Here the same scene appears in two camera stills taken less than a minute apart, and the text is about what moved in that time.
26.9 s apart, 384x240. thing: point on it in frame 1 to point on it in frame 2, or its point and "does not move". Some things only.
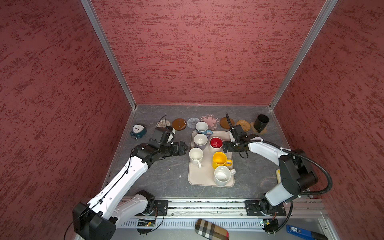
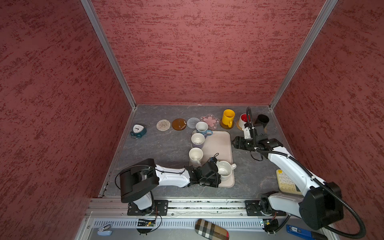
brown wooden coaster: [224, 123] does not move
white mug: [196, 155] does not move
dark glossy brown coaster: [179, 124] does not move
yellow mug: [220, 158] to [228, 115]
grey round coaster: [192, 122] does not move
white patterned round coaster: [163, 123] does not move
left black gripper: [182, 151] to [217, 181]
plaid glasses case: [210, 230] does not move
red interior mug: [216, 143] to [243, 120]
